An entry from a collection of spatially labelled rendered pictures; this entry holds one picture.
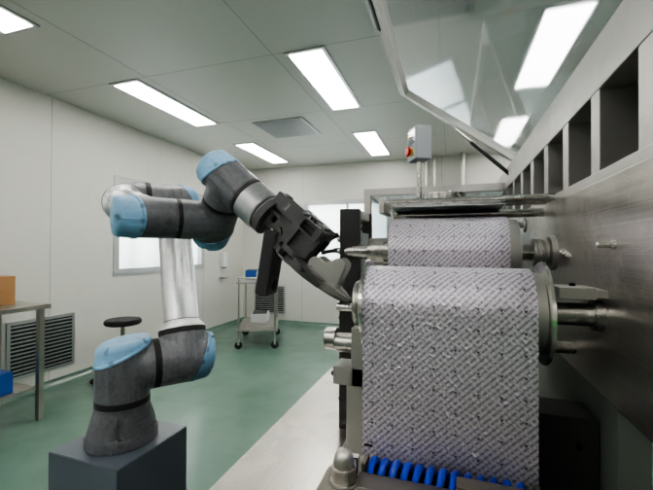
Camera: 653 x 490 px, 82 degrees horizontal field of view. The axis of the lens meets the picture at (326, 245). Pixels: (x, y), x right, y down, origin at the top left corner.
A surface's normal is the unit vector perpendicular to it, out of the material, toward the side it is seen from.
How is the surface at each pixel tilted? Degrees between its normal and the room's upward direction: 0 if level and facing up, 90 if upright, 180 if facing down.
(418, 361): 90
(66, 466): 90
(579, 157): 90
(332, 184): 90
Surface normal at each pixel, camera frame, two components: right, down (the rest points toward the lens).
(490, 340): -0.32, -0.01
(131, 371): 0.58, -0.01
